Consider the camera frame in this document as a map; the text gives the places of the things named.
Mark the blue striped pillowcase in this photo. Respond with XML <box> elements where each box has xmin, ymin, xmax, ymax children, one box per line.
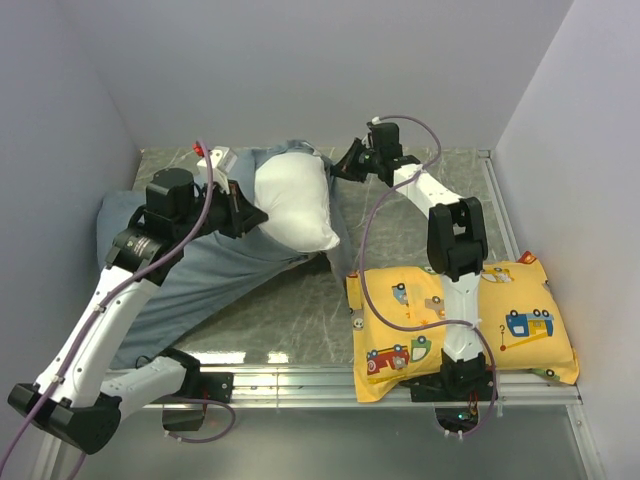
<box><xmin>111</xmin><ymin>140</ymin><xmax>354</xmax><ymax>370</ymax></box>

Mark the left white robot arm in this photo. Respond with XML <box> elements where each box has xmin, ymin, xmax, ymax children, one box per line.
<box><xmin>8</xmin><ymin>168</ymin><xmax>267</xmax><ymax>455</ymax></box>

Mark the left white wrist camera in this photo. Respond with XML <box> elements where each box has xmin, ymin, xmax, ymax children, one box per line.
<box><xmin>193</xmin><ymin>143</ymin><xmax>237</xmax><ymax>194</ymax></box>

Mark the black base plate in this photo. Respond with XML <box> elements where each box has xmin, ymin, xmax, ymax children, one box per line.
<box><xmin>156</xmin><ymin>372</ymin><xmax>236</xmax><ymax>434</ymax></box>
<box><xmin>407</xmin><ymin>371</ymin><xmax>498</xmax><ymax>441</ymax></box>

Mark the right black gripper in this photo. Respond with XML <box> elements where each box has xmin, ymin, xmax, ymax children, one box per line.
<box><xmin>330</xmin><ymin>138</ymin><xmax>383</xmax><ymax>184</ymax></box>

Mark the yellow cartoon car pillow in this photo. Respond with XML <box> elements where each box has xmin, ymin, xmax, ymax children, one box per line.
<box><xmin>347</xmin><ymin>252</ymin><xmax>579</xmax><ymax>403</ymax></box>

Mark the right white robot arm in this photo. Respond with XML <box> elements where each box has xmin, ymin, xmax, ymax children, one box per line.
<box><xmin>331</xmin><ymin>115</ymin><xmax>496</xmax><ymax>402</ymax></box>

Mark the aluminium mounting rail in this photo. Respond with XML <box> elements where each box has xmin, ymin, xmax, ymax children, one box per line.
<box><xmin>99</xmin><ymin>364</ymin><xmax>584</xmax><ymax>410</ymax></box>

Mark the right side aluminium rail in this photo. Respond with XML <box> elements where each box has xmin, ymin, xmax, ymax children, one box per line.
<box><xmin>478</xmin><ymin>150</ymin><xmax>521</xmax><ymax>261</ymax></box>

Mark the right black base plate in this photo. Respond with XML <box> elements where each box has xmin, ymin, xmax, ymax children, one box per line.
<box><xmin>407</xmin><ymin>371</ymin><xmax>498</xmax><ymax>441</ymax></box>

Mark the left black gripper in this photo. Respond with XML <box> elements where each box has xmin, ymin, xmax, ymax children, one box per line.
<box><xmin>174</xmin><ymin>177</ymin><xmax>269</xmax><ymax>243</ymax></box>

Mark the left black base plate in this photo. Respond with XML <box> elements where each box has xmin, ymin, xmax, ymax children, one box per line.
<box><xmin>156</xmin><ymin>372</ymin><xmax>236</xmax><ymax>434</ymax></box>

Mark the white pillow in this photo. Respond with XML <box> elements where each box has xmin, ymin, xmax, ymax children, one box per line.
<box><xmin>255</xmin><ymin>151</ymin><xmax>340</xmax><ymax>253</ymax></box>

